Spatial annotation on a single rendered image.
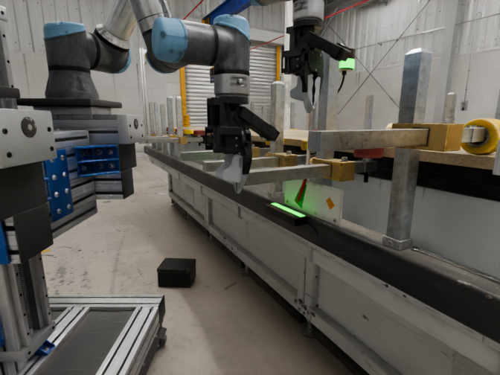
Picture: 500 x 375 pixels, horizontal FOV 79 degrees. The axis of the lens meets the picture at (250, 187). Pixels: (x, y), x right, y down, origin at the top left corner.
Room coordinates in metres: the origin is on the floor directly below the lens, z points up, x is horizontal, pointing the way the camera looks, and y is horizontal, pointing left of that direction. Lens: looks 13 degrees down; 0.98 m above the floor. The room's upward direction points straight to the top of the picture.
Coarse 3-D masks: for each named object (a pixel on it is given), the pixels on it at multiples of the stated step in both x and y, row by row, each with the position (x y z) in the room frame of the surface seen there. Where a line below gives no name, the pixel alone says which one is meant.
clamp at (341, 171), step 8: (312, 160) 0.86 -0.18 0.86; (320, 160) 0.83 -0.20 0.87; (328, 160) 0.81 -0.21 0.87; (336, 160) 0.81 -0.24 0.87; (336, 168) 0.78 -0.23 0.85; (344, 168) 0.77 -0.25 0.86; (352, 168) 0.78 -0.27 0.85; (328, 176) 0.80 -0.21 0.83; (336, 176) 0.78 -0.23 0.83; (344, 176) 0.77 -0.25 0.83; (352, 176) 0.78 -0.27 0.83
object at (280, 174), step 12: (276, 168) 0.74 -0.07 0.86; (288, 168) 0.74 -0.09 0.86; (300, 168) 0.75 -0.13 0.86; (312, 168) 0.77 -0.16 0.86; (324, 168) 0.78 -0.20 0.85; (360, 168) 0.85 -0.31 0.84; (372, 168) 0.87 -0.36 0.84; (252, 180) 0.68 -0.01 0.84; (264, 180) 0.70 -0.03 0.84; (276, 180) 0.71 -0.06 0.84; (288, 180) 0.73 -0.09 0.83
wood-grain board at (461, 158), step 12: (252, 132) 1.91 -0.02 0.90; (288, 132) 1.91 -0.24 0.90; (300, 132) 1.91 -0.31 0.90; (288, 144) 1.30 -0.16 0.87; (300, 144) 1.23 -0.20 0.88; (384, 156) 0.88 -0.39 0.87; (420, 156) 0.78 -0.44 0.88; (432, 156) 0.75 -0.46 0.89; (444, 156) 0.73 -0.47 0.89; (456, 156) 0.71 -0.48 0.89; (468, 156) 0.68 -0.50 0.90; (480, 156) 0.66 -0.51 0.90; (492, 156) 0.65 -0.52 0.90; (492, 168) 0.64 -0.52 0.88
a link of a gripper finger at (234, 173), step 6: (234, 156) 0.65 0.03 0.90; (240, 156) 0.66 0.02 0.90; (234, 162) 0.65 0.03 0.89; (240, 162) 0.66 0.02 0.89; (228, 168) 0.65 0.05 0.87; (234, 168) 0.65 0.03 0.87; (240, 168) 0.66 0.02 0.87; (222, 174) 0.64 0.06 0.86; (228, 174) 0.65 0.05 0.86; (234, 174) 0.65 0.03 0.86; (240, 174) 0.66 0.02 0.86; (246, 174) 0.66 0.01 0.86; (228, 180) 0.65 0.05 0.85; (234, 180) 0.65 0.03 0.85; (240, 180) 0.66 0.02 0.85; (240, 186) 0.66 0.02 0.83
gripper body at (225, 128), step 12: (228, 96) 0.64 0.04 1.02; (216, 108) 0.66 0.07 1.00; (228, 108) 0.66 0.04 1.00; (216, 120) 0.66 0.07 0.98; (228, 120) 0.66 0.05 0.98; (240, 120) 0.67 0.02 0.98; (216, 132) 0.63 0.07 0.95; (228, 132) 0.63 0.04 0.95; (240, 132) 0.65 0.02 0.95; (216, 144) 0.63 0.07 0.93; (228, 144) 0.64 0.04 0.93; (240, 144) 0.65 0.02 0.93
